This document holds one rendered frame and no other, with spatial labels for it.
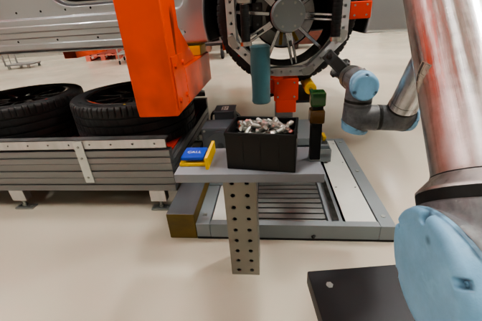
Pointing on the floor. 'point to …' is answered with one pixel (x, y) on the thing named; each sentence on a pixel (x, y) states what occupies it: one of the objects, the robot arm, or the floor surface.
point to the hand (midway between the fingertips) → (335, 64)
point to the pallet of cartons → (102, 55)
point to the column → (243, 226)
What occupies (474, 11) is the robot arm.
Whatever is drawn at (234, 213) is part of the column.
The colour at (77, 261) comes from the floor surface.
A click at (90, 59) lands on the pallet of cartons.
